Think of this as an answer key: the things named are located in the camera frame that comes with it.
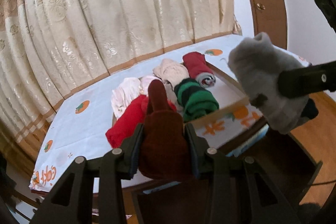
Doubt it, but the black cable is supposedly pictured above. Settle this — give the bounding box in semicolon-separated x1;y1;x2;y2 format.
307;180;336;186

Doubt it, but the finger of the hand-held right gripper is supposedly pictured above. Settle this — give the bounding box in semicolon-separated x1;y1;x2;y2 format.
278;61;336;98
251;94;269;108

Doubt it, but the maroon garment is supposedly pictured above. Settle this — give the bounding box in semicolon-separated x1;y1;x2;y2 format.
138;79;195;181

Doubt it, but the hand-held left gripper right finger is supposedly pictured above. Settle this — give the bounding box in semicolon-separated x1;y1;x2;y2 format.
184;123;302;224

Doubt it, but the white orange-print tablecloth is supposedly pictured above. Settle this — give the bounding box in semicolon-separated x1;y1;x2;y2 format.
30;35;313;190

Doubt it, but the pale dotted garment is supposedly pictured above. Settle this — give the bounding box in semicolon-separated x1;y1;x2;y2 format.
111;77;143;118

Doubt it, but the cream floral curtain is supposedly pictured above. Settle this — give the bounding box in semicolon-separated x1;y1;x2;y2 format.
0;0;242;161

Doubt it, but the pink garment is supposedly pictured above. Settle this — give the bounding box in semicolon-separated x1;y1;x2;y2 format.
139;75;163;94

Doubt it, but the dark cloth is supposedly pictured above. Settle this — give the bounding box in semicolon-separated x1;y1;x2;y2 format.
299;98;319;121

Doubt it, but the green black striped garment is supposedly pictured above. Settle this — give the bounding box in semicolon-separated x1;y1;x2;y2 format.
174;78;219;122

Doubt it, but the grey garment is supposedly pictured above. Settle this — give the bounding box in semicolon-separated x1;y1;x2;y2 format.
227;32;311;135

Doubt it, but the bright red garment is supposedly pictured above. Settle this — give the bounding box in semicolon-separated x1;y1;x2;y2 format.
105;95;177;149

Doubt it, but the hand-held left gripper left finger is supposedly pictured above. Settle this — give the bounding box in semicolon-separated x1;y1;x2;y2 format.
30;123;145;224

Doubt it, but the dark red garment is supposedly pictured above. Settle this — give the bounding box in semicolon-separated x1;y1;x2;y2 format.
182;51;216;88

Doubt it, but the cardboard tray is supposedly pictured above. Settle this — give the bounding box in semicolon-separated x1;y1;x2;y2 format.
112;61;250;130

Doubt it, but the wooden drawer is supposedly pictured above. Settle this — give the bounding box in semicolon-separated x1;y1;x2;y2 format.
131;124;323;224

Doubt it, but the beige dotted garment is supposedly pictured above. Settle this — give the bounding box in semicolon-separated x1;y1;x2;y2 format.
153;58;189;98

